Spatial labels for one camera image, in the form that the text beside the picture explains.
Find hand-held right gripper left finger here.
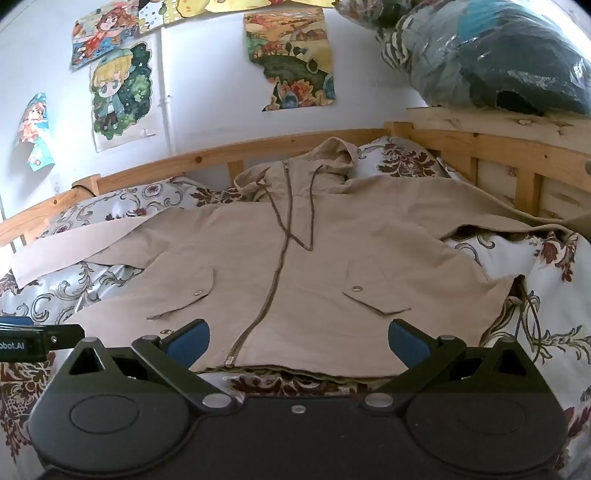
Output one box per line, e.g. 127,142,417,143
55,318,239,412

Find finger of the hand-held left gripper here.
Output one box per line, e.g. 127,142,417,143
0,316,86,348

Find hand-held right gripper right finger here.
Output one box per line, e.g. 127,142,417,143
362,318,546,412

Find beige hooded zip jacket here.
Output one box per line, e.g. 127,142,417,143
9,136,578,376

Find clear plastic bag of clothes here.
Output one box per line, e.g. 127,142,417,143
333,0,591,117

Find floral white blanket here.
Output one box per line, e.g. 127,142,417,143
0,175,591,480

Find floral white pillow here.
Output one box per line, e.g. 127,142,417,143
353,135,455,182

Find wooden bed frame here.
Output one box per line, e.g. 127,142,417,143
0,106,591,254

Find torn cartoon wall poster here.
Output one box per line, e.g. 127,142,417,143
15,92,56,172

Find blond cartoon figure wall poster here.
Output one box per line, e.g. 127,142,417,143
89,36,157,154

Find white wall pipe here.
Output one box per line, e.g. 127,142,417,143
158,31,180,158

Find landscape wall poster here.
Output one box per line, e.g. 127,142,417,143
243,7,338,112

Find orange cartoon figure wall poster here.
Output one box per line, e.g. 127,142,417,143
69,1,142,71

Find dotted white wall poster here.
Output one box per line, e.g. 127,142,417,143
137,0,182,37

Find yellow wall poster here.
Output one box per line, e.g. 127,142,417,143
175,0,339,18

